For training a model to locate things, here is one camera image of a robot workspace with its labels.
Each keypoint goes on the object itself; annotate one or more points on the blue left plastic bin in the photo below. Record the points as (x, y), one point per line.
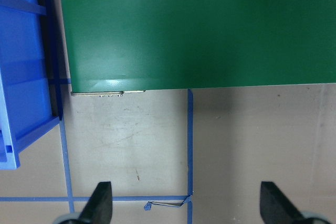
(26, 113)

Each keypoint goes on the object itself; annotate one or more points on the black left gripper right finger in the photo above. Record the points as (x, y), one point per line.
(275, 207)

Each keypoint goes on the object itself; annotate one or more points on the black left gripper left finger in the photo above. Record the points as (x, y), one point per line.
(99, 207)

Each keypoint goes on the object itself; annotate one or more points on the green conveyor belt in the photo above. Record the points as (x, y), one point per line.
(114, 46)

